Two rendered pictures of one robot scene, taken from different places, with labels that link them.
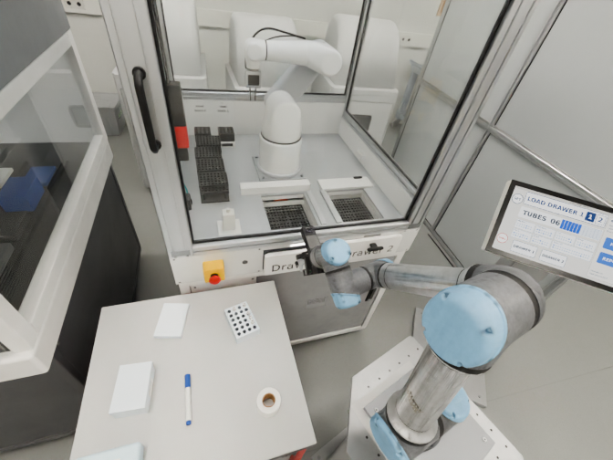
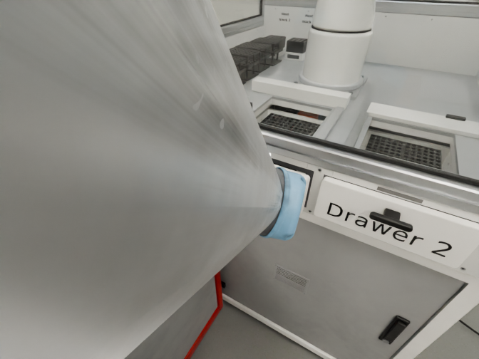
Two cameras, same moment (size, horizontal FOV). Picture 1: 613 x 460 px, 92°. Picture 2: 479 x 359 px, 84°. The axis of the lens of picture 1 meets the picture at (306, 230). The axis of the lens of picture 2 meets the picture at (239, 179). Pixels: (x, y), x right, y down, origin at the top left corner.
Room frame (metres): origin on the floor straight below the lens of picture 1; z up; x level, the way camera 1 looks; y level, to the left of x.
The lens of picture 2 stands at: (0.46, -0.40, 1.28)
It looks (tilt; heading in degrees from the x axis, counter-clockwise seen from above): 39 degrees down; 54
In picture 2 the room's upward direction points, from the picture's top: straight up
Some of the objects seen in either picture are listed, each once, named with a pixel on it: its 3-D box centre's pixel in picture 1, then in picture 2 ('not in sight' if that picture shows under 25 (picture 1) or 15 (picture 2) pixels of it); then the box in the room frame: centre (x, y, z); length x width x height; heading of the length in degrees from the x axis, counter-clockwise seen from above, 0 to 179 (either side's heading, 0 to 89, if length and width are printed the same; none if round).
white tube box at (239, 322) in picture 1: (242, 321); not in sight; (0.54, 0.17, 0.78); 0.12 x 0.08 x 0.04; 37
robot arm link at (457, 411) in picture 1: (438, 402); not in sight; (0.32, -0.43, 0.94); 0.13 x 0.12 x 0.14; 126
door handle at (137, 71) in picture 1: (147, 116); not in sight; (0.62, 0.40, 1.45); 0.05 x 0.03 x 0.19; 23
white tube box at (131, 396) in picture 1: (134, 389); not in sight; (0.27, 0.41, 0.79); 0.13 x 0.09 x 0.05; 18
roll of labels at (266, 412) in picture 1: (268, 402); not in sight; (0.30, 0.02, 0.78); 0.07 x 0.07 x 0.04
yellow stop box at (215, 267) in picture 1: (213, 271); not in sight; (0.66, 0.30, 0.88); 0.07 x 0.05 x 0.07; 113
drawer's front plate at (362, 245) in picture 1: (368, 247); (387, 219); (0.93, -0.28, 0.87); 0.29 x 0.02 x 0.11; 113
